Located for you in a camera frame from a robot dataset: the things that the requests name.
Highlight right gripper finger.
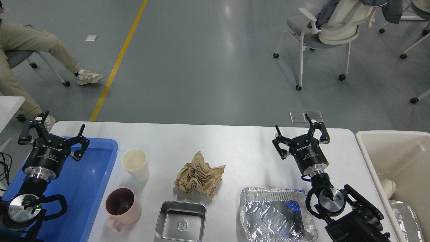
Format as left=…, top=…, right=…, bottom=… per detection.
left=272, top=125, right=299, bottom=160
left=305, top=117, right=330, bottom=144

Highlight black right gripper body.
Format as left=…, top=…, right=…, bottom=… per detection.
left=289, top=134, right=329, bottom=176

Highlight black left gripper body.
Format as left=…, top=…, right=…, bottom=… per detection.
left=23, top=136, right=71, bottom=180

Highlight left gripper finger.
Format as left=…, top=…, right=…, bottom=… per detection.
left=17, top=111, right=51, bottom=145
left=63, top=124, right=90, bottom=161

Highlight pink mug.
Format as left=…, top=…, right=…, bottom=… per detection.
left=105, top=187, right=142, bottom=233

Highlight square steel tray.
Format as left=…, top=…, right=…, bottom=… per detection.
left=155, top=201, right=206, bottom=242

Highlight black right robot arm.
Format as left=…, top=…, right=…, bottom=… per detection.
left=272, top=114, right=391, bottom=242

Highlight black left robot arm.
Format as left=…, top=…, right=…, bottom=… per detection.
left=1, top=114, right=90, bottom=242

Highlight floor outlet plates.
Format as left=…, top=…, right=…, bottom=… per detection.
left=289, top=111, right=324, bottom=123

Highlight white side table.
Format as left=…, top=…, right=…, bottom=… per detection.
left=0, top=96, right=25, bottom=132

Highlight blue plastic tray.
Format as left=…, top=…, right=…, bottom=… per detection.
left=2, top=137, right=119, bottom=242

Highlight cream paper cup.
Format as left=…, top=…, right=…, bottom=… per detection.
left=121, top=148, right=150, bottom=182

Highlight aluminium foil tray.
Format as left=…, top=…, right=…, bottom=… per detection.
left=239, top=187, right=318, bottom=242

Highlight white cup in bin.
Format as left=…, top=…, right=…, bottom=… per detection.
left=380, top=178, right=397, bottom=200

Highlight beige plastic bin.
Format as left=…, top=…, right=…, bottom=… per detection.
left=356, top=130, right=430, bottom=242

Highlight crumpled brown paper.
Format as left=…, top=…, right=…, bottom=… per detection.
left=174, top=151, right=226, bottom=199

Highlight person in black sweater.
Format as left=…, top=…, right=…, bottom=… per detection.
left=0, top=20, right=103, bottom=130

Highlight foil tray in bin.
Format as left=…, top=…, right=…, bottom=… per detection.
left=389, top=200, right=424, bottom=242

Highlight white office chair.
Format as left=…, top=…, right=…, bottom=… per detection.
left=273, top=0, right=378, bottom=91

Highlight grey jacket on chair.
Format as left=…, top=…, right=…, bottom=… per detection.
left=315, top=0, right=403, bottom=28

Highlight black cables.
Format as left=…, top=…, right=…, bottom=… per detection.
left=0, top=152, right=13, bottom=192

